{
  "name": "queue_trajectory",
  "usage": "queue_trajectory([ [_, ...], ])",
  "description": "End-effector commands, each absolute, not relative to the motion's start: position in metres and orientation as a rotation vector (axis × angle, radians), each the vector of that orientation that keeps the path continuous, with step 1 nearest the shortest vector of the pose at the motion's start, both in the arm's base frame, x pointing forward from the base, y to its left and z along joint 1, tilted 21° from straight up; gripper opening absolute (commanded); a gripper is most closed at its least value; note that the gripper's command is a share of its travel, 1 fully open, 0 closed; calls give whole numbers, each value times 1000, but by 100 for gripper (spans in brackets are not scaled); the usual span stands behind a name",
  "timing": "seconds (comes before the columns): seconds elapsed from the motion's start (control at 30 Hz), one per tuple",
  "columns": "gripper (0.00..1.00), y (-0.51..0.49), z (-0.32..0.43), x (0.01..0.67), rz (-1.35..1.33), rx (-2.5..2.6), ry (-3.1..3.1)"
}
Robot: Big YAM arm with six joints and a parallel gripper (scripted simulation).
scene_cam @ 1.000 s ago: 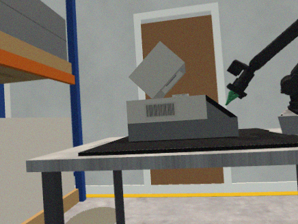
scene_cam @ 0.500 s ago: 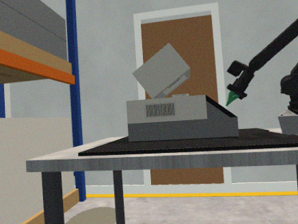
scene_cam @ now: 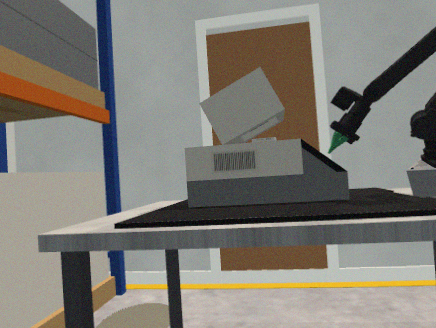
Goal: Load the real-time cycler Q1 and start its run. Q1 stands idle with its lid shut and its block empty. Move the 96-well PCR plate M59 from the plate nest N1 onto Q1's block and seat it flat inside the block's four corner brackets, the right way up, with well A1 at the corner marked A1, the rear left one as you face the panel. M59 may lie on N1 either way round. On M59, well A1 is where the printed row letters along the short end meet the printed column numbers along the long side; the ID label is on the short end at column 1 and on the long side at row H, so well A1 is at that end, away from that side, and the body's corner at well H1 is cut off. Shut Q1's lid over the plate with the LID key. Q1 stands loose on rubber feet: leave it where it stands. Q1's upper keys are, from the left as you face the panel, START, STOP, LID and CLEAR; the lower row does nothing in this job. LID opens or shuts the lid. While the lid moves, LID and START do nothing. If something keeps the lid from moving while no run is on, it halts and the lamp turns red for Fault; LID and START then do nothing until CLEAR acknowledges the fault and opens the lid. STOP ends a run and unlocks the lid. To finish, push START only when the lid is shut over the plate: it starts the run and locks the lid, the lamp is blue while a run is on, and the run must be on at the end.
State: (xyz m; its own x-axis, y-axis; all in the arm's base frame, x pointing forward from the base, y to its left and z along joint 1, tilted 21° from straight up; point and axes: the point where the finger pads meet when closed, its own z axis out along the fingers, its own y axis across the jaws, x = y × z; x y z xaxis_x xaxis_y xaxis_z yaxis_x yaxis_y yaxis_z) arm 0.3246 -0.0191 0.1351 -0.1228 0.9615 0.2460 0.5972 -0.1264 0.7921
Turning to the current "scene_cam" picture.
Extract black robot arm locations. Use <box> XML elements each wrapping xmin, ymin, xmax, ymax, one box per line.
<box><xmin>331</xmin><ymin>27</ymin><xmax>436</xmax><ymax>168</ymax></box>

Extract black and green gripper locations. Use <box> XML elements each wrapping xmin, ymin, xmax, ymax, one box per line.
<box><xmin>328</xmin><ymin>113</ymin><xmax>362</xmax><ymax>154</ymax></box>

